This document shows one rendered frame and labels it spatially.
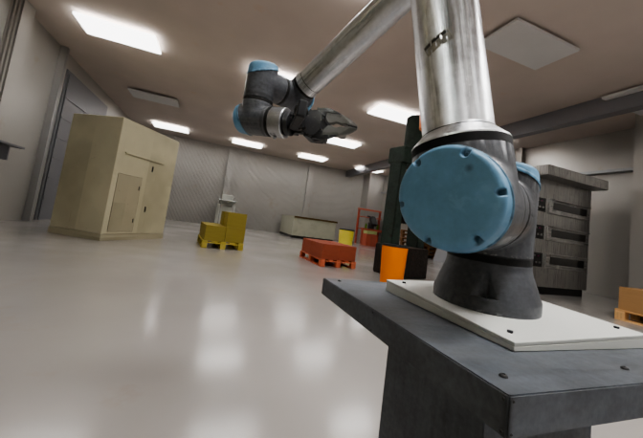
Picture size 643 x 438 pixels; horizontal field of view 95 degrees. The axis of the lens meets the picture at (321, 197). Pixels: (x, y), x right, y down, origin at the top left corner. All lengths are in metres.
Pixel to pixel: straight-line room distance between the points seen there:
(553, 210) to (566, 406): 6.53
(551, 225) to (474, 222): 6.51
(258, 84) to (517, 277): 0.78
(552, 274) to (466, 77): 6.59
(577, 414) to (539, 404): 0.06
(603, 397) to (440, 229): 0.24
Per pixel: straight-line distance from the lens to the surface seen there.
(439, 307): 0.60
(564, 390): 0.44
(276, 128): 0.87
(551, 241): 6.94
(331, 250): 5.25
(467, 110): 0.51
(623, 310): 5.75
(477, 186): 0.43
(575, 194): 7.56
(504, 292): 0.62
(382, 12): 0.90
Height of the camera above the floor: 0.73
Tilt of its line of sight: 5 degrees up
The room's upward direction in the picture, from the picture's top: 8 degrees clockwise
